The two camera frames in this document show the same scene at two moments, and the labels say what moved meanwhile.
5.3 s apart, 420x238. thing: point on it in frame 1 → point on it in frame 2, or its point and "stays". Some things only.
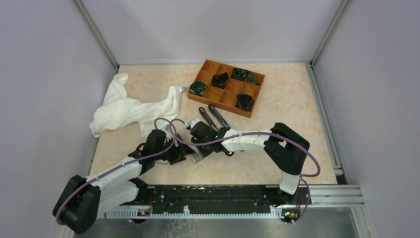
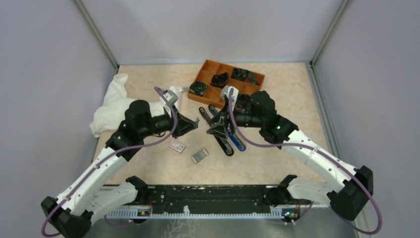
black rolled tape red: [219, 80] stays
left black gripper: [179, 152] → [183, 125]
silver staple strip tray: [196, 158] stays
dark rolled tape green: [198, 88] stays
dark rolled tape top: [242, 75] stays
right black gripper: [204, 153] → [220, 129]
